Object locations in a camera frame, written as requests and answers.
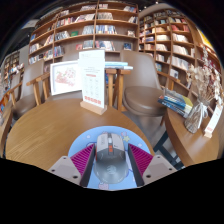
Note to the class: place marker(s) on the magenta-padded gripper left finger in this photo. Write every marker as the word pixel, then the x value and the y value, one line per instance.
pixel 80 161

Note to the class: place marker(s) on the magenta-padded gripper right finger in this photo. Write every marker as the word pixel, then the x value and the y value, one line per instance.
pixel 144 161

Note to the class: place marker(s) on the grey and white computer mouse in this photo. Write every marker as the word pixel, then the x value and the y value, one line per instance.
pixel 111 163

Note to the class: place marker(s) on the round blue cartoon mouse pad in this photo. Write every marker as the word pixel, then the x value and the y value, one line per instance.
pixel 83 140

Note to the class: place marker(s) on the brown armchair with wooden arms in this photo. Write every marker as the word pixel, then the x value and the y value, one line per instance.
pixel 63 97
pixel 26 100
pixel 143 96

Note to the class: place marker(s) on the stack of colourful books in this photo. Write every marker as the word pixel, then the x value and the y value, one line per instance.
pixel 175 102

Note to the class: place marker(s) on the glass vase with beige flowers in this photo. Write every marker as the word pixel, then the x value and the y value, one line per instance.
pixel 195 118

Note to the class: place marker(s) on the small white and red sign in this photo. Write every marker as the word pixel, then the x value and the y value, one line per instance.
pixel 212 121

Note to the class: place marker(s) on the white sign on wooden stand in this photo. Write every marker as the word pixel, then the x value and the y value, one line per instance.
pixel 92 80

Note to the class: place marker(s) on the white framed floral picture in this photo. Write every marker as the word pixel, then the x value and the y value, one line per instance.
pixel 65 78

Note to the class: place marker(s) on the teal book stack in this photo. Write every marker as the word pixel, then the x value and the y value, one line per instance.
pixel 118 65

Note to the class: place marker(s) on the distant wooden bookshelf unit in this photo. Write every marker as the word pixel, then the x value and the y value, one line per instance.
pixel 10 66

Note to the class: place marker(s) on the curved wooden bookshelf unit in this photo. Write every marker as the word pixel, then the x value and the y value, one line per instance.
pixel 173 43

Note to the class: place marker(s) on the wide wooden bookshelf unit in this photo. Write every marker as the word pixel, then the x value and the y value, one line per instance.
pixel 83 36

